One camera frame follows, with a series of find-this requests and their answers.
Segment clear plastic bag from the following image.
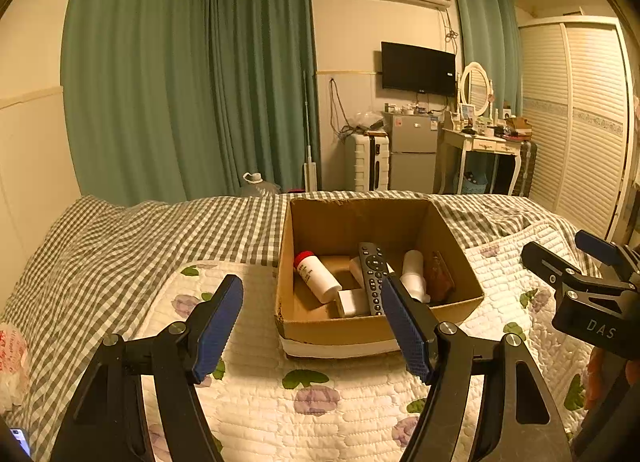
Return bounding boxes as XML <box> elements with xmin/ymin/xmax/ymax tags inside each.
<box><xmin>352</xmin><ymin>110</ymin><xmax>383</xmax><ymax>133</ymax></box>

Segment white floral quilted blanket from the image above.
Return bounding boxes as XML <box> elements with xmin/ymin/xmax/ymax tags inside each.
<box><xmin>135</xmin><ymin>222</ymin><xmax>606</xmax><ymax>462</ymax></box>

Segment white tube with red cap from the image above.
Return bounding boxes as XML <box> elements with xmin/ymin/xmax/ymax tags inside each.
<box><xmin>292</xmin><ymin>251</ymin><xmax>343</xmax><ymax>303</ymax></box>

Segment white louvred wardrobe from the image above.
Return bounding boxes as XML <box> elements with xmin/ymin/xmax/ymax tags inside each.
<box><xmin>517</xmin><ymin>16</ymin><xmax>640</xmax><ymax>240</ymax></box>

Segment grey small fridge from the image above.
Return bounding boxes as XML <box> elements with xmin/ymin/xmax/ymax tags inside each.
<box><xmin>382</xmin><ymin>110</ymin><xmax>443</xmax><ymax>194</ymax></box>

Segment white mop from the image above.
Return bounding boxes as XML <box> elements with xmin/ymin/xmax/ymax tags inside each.
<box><xmin>300</xmin><ymin>70</ymin><xmax>321</xmax><ymax>193</ymax></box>

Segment white dressing table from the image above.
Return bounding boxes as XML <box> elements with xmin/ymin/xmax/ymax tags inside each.
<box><xmin>434</xmin><ymin>127</ymin><xmax>523</xmax><ymax>197</ymax></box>

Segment white plug adapter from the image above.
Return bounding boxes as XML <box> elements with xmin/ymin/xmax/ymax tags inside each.
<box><xmin>348</xmin><ymin>256</ymin><xmax>366</xmax><ymax>290</ymax></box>

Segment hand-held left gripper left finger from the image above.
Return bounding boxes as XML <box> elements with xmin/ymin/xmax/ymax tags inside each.
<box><xmin>50</xmin><ymin>274</ymin><xmax>244</xmax><ymax>462</ymax></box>

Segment white square charger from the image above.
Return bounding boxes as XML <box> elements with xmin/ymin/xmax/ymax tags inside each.
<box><xmin>336</xmin><ymin>288</ymin><xmax>372</xmax><ymax>317</ymax></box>

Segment brown patterned case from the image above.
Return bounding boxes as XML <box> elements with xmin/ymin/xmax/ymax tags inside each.
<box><xmin>425</xmin><ymin>251</ymin><xmax>456</xmax><ymax>303</ymax></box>

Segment white oval mirror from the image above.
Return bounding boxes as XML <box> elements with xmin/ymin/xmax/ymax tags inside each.
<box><xmin>459</xmin><ymin>62</ymin><xmax>493</xmax><ymax>117</ymax></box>

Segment small brown cardboard box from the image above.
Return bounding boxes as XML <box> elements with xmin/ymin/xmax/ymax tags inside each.
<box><xmin>505</xmin><ymin>117</ymin><xmax>535</xmax><ymax>139</ymax></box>

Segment white plastic bottle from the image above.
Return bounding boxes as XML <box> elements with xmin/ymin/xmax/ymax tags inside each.
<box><xmin>400</xmin><ymin>249</ymin><xmax>432</xmax><ymax>303</ymax></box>

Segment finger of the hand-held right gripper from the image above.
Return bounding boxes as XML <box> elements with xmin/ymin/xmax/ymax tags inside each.
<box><xmin>575</xmin><ymin>229</ymin><xmax>640</xmax><ymax>287</ymax></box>
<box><xmin>520</xmin><ymin>241</ymin><xmax>640</xmax><ymax>303</ymax></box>

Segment smartphone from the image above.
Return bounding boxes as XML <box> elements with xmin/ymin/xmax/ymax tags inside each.
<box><xmin>9</xmin><ymin>426</ymin><xmax>32</xmax><ymax>458</ymax></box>

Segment person's right hand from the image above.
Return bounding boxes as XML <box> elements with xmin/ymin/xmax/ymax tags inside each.
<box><xmin>585</xmin><ymin>348</ymin><xmax>633</xmax><ymax>410</ymax></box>

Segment dark wall cables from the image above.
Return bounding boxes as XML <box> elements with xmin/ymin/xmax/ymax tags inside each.
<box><xmin>327</xmin><ymin>79</ymin><xmax>351</xmax><ymax>137</ymax></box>

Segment black wall television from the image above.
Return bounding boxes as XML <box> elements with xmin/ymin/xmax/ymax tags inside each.
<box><xmin>381</xmin><ymin>41</ymin><xmax>457</xmax><ymax>96</ymax></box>

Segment black remote control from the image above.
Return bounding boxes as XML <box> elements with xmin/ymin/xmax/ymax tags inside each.
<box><xmin>358</xmin><ymin>242</ymin><xmax>390</xmax><ymax>317</ymax></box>

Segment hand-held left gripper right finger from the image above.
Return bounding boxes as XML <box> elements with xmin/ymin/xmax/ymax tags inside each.
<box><xmin>382</xmin><ymin>274</ymin><xmax>573</xmax><ymax>462</ymax></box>

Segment dark suitcase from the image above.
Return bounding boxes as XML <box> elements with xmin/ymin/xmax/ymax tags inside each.
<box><xmin>510</xmin><ymin>139</ymin><xmax>538</xmax><ymax>197</ymax></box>

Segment clear water jug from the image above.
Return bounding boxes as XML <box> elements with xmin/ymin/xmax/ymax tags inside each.
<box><xmin>241</xmin><ymin>172</ymin><xmax>282</xmax><ymax>197</ymax></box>

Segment grey checked duvet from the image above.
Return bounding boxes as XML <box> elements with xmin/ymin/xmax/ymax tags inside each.
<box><xmin>0</xmin><ymin>191</ymin><xmax>576</xmax><ymax>462</ymax></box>

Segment white plastic bag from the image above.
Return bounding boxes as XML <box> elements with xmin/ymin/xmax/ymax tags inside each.
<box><xmin>0</xmin><ymin>323</ymin><xmax>31</xmax><ymax>413</ymax></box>

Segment white ribbed suitcase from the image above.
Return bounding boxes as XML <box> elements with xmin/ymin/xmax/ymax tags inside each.
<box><xmin>344</xmin><ymin>133</ymin><xmax>391</xmax><ymax>191</ymax></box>

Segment green curtain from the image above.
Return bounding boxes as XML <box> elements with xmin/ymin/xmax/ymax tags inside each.
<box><xmin>60</xmin><ymin>0</ymin><xmax>221</xmax><ymax>205</ymax></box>
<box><xmin>450</xmin><ymin>0</ymin><xmax>523</xmax><ymax>117</ymax></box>
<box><xmin>207</xmin><ymin>0</ymin><xmax>321</xmax><ymax>195</ymax></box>

